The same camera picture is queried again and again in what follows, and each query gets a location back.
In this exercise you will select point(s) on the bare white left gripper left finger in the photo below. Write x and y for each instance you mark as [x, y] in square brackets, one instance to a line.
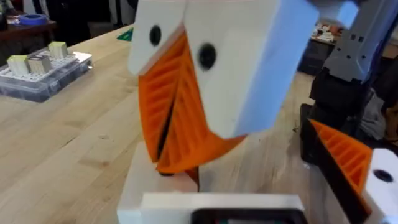
[146, 183]

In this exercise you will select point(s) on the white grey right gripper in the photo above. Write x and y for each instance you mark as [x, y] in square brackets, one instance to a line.
[334, 12]

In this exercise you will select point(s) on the finger of the white orange right gripper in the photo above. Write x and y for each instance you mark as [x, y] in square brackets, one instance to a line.
[152, 93]
[236, 71]

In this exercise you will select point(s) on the white orange left gripper right finger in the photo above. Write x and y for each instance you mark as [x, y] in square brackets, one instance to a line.
[348, 155]

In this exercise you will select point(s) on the dark storage box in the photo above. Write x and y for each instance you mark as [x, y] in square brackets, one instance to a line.
[315, 57]

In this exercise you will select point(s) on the green board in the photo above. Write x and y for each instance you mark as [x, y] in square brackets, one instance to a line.
[127, 35]

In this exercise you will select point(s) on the clear box with toy blocks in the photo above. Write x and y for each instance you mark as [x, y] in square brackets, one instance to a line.
[40, 73]

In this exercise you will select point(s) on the blue tape roll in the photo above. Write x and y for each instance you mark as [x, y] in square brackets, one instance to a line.
[32, 19]

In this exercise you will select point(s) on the dark wooden side table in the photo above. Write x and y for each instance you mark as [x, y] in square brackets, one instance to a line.
[21, 37]

